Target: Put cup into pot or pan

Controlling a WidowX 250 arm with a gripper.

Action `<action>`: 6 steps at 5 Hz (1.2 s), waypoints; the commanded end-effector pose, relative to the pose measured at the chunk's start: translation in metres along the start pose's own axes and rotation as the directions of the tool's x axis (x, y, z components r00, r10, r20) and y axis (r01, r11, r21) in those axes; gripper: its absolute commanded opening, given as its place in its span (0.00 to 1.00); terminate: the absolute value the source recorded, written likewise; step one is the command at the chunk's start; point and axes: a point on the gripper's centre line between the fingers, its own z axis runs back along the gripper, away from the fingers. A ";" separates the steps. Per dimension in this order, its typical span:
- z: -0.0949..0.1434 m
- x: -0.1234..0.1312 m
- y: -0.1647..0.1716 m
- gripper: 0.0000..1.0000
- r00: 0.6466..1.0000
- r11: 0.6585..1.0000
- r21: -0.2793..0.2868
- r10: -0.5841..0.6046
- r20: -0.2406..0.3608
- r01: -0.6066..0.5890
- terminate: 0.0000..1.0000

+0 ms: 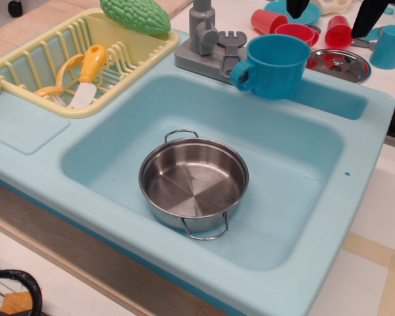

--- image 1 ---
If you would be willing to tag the yellow dish drying rack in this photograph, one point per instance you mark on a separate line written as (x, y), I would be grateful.
(35, 64)

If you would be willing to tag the stainless steel pot lid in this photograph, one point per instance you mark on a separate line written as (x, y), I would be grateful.
(340, 64)

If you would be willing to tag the light blue toy sink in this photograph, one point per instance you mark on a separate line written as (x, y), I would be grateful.
(310, 159)

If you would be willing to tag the teal plastic cup upside down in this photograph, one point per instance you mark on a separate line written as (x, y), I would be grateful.
(383, 55)

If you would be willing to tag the white toy appliance top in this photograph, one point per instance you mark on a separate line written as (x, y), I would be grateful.
(333, 6)

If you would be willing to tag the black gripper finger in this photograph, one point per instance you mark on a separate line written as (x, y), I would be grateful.
(295, 8)
(369, 13)

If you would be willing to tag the red plastic cup lying left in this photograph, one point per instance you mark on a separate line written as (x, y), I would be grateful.
(266, 22)

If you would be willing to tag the orange cloth piece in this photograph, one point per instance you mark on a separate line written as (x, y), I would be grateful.
(16, 302)

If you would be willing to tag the teal plastic cup with handle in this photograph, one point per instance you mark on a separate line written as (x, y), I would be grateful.
(274, 66)

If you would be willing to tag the orange toy spoon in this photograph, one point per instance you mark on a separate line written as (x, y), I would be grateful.
(57, 90)

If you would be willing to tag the grey toy faucet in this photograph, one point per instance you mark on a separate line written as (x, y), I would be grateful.
(210, 52)

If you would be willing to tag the red plastic cup right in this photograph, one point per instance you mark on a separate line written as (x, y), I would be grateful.
(339, 33)

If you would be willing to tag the red plastic cup middle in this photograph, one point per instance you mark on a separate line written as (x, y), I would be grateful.
(300, 31)

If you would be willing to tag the teal plastic plate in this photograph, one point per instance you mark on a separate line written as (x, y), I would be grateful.
(310, 16)

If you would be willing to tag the green toy bitter gourd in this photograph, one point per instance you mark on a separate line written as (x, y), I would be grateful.
(145, 17)

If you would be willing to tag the yellow handled toy knife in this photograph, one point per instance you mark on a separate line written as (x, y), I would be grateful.
(94, 61)

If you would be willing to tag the black caster wheel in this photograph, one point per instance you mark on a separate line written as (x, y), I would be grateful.
(15, 8)

